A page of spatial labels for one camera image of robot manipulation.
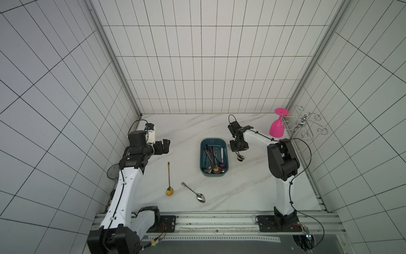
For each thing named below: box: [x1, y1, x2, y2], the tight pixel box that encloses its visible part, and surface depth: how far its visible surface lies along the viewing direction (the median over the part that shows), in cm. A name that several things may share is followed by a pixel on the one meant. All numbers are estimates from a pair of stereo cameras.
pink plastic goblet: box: [269, 107, 290, 139], surface depth 92 cm
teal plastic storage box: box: [199, 138, 229, 177], surface depth 97 cm
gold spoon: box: [165, 161, 174, 197], surface depth 84 cm
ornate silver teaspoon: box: [235, 151, 245, 162], surface depth 94 cm
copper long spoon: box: [205, 150, 221, 174], surface depth 90 cm
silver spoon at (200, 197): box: [180, 181, 206, 203], surface depth 83 cm
